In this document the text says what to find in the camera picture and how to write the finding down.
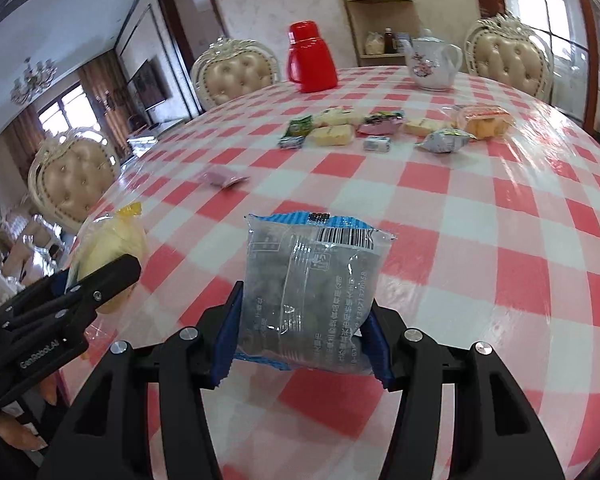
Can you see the white green snack packet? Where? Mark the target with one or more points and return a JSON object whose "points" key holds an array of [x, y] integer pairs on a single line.
{"points": [[442, 141]]}

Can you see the pink black chocolate cake packet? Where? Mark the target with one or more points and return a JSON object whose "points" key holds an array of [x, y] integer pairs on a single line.
{"points": [[375, 129]]}

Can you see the black television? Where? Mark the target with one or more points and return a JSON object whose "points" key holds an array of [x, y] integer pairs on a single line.
{"points": [[147, 85]]}

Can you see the orange snack packet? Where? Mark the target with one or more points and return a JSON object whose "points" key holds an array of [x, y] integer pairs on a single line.
{"points": [[482, 120]]}

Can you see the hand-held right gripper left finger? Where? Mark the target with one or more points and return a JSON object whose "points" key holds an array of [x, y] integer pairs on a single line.
{"points": [[226, 345]]}

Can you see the cream ornate sofa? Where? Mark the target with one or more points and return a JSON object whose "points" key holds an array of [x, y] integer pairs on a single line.
{"points": [[20, 255]]}

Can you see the round yellow cake packet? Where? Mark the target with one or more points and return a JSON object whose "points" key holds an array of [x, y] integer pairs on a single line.
{"points": [[110, 245]]}

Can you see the cream tufted dining chair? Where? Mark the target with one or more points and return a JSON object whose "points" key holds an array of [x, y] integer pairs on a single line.
{"points": [[235, 75], [70, 185], [510, 57]]}

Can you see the white floral teapot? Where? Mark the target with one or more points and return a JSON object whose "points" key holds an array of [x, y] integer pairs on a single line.
{"points": [[430, 67]]}

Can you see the dark green snack packet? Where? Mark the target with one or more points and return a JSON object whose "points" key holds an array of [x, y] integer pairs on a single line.
{"points": [[387, 117]]}

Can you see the clear blue-edged snack packet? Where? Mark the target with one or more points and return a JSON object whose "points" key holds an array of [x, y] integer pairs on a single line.
{"points": [[305, 285]]}

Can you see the chandelier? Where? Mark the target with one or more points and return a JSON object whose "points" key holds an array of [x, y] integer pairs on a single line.
{"points": [[32, 85]]}

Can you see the person's left hand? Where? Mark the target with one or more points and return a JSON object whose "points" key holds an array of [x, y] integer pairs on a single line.
{"points": [[17, 435]]}

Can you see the white television cabinet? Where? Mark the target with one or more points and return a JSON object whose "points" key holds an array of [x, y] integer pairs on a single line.
{"points": [[150, 135]]}

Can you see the small blue white candy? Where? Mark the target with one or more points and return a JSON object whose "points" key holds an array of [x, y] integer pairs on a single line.
{"points": [[377, 145], [291, 142]]}

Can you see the wooden framed glass door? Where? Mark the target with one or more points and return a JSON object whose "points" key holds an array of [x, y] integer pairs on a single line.
{"points": [[589, 50]]}

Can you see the red white checkered tablecloth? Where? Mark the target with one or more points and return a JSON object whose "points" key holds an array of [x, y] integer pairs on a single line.
{"points": [[480, 260]]}

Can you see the pink snack packet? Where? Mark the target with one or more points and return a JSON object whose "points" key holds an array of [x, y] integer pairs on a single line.
{"points": [[222, 177]]}

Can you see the pale yellow cake packet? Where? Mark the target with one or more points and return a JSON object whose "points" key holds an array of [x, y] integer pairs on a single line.
{"points": [[425, 126], [330, 136], [332, 117]]}

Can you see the blue label box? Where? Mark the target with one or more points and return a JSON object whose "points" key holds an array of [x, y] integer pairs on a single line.
{"points": [[402, 40]]}

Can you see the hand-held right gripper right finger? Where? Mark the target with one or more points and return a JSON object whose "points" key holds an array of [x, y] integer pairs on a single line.
{"points": [[380, 355]]}

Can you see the wooden corner shelf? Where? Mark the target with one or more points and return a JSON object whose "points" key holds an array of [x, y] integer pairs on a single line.
{"points": [[357, 25]]}

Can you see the brown bottle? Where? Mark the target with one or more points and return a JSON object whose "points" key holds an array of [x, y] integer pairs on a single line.
{"points": [[389, 42]]}

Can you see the brown curtain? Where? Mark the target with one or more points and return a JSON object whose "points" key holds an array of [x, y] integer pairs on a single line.
{"points": [[102, 95]]}

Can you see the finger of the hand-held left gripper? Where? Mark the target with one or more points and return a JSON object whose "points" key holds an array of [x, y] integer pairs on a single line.
{"points": [[110, 275]]}

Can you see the red thermos jug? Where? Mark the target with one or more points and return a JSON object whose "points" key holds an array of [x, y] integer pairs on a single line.
{"points": [[312, 65]]}

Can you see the pale food bag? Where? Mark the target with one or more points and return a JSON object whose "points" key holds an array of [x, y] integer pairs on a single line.
{"points": [[375, 44]]}

